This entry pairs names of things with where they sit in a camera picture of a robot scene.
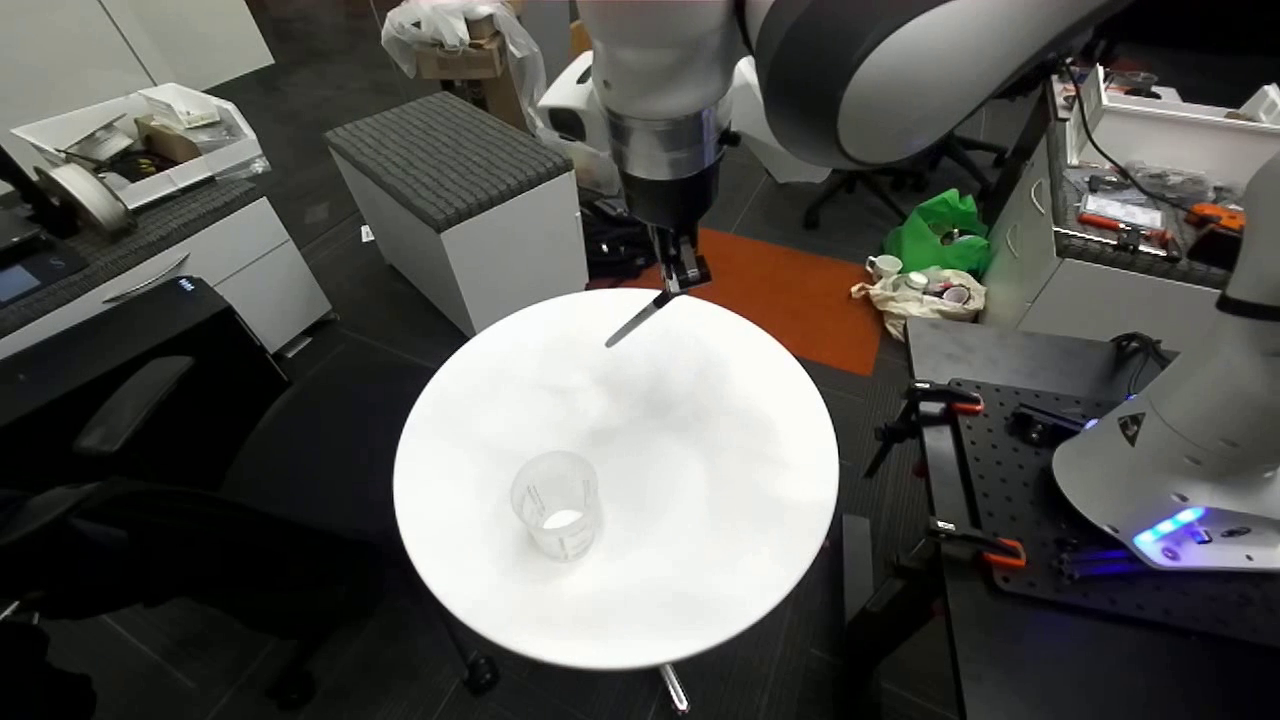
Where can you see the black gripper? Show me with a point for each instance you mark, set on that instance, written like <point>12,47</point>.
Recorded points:
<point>673,202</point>

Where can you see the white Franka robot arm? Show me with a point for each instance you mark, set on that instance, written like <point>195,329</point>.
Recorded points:
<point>654,52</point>

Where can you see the clear plastic cup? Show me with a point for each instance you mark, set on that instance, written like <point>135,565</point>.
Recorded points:
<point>553,515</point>

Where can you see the white cabinet with grey cushion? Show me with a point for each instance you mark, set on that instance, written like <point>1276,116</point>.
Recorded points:
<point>453,202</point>

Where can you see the white plastic bag with items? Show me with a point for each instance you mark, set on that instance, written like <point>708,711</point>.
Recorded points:
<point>924,292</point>

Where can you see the green plastic bag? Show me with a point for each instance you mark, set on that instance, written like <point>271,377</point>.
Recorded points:
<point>953,235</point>

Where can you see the clear plastic bag with cardboard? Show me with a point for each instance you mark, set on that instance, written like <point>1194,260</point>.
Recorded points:
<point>440,34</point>

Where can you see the white table foot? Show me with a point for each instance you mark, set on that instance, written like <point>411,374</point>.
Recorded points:
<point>673,684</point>

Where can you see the white shelf with tools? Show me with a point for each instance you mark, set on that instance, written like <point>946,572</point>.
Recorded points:
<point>1134,202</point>

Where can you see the white desk cabinet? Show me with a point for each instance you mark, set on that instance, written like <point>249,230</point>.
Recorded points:
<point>201,266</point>

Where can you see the white tray with clutter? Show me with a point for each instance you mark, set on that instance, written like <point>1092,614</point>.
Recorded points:
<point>147,133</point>

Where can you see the black office chair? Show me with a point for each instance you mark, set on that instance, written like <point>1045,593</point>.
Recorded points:
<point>175,480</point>

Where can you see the grey tape roll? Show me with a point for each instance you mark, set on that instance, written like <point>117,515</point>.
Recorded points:
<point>82,193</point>

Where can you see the white wrist mount piece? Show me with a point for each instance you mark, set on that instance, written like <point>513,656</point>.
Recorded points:
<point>572,102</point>

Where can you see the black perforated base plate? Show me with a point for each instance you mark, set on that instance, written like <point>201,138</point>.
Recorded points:
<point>1042,534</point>

